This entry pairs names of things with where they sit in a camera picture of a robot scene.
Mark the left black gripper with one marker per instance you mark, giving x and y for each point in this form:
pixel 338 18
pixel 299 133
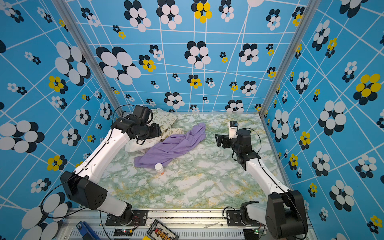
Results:
pixel 157 131

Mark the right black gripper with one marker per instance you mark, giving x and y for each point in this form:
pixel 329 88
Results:
pixel 220 140

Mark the purple cloth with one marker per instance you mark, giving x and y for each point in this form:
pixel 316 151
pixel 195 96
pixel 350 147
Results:
pixel 172 148

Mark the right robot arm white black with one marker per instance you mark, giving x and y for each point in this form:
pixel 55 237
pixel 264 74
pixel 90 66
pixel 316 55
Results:
pixel 285 214

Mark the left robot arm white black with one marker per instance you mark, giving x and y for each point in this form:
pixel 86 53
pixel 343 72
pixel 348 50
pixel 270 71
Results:
pixel 82 184

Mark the green printed cream cloth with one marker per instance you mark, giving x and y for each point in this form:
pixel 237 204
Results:
pixel 166 121

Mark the plain white cloth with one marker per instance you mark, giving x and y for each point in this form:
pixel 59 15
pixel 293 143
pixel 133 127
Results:
pixel 132 146

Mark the small white capped bottle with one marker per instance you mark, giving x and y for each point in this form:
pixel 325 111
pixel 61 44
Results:
pixel 159 168

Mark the right circuit board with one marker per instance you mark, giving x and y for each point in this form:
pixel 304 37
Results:
pixel 251 234

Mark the circuit board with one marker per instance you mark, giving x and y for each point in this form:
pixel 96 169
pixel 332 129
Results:
pixel 123 233
pixel 251 234

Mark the left circuit board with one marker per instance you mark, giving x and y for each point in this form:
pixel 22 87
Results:
pixel 123 233

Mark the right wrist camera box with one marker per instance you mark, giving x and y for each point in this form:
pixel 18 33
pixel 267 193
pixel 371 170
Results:
pixel 233 128

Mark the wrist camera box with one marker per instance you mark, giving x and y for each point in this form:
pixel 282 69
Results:
pixel 233 128
pixel 142 113

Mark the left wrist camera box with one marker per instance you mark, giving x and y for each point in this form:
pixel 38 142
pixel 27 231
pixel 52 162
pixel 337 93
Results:
pixel 142 113

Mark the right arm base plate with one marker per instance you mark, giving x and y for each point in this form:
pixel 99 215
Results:
pixel 234 219

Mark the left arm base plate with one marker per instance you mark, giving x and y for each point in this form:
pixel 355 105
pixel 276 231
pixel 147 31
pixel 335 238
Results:
pixel 132 218

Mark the blue handled tool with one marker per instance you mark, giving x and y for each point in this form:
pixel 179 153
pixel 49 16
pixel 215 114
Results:
pixel 86 231

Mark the left corner aluminium post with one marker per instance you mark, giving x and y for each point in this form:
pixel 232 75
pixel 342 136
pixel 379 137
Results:
pixel 79 38

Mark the corner aluminium post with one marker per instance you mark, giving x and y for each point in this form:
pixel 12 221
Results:
pixel 79 38
pixel 288 57

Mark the right corner aluminium post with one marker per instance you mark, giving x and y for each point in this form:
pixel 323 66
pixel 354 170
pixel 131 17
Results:
pixel 288 57

